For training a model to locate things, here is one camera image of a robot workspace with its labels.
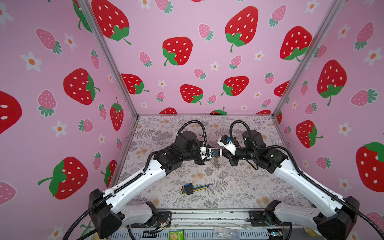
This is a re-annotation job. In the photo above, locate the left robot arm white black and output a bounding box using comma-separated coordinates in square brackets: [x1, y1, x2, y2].
[63, 124, 222, 240]

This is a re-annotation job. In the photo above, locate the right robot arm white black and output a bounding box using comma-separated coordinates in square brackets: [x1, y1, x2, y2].
[218, 121, 384, 240]

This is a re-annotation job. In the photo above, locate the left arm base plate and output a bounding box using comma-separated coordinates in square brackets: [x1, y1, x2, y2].
[130, 211, 172, 228]

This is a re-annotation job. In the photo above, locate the green snack packet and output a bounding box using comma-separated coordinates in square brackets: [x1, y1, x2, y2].
[169, 230, 185, 240]

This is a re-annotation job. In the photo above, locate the black connector with coloured wires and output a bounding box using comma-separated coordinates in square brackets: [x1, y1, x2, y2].
[182, 183, 212, 195]

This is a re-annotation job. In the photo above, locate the clear plastic bag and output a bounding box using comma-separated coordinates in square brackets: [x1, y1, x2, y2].
[214, 227, 241, 240]

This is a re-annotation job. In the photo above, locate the aluminium rail frame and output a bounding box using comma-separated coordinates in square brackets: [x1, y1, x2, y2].
[94, 205, 321, 240]

